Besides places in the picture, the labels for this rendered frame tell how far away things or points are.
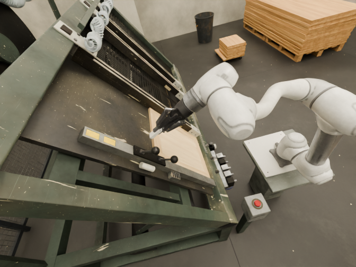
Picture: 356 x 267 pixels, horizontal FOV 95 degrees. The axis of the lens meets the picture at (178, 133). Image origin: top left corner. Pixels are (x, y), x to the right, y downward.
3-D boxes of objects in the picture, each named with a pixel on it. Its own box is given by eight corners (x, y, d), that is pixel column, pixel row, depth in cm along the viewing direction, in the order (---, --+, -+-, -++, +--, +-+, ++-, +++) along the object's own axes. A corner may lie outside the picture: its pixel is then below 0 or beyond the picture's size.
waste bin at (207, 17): (216, 41, 475) (216, 15, 425) (198, 46, 474) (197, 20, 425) (210, 35, 510) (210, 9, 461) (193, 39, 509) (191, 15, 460)
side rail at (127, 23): (168, 71, 246) (173, 65, 241) (96, 5, 175) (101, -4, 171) (167, 68, 251) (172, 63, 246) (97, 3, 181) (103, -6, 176)
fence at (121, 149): (211, 188, 122) (215, 185, 120) (77, 141, 61) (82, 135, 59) (209, 181, 125) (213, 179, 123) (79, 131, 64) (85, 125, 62)
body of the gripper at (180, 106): (192, 104, 72) (177, 117, 76) (180, 94, 67) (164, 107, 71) (197, 116, 67) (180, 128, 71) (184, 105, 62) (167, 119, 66)
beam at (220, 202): (225, 229, 115) (239, 223, 111) (216, 228, 108) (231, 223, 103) (172, 73, 259) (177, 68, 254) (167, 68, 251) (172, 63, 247)
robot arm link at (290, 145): (288, 142, 142) (298, 125, 126) (304, 159, 130) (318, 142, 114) (271, 148, 141) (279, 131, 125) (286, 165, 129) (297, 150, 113)
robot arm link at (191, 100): (189, 83, 65) (178, 92, 67) (195, 96, 59) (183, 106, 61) (202, 96, 71) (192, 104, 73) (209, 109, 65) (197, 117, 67)
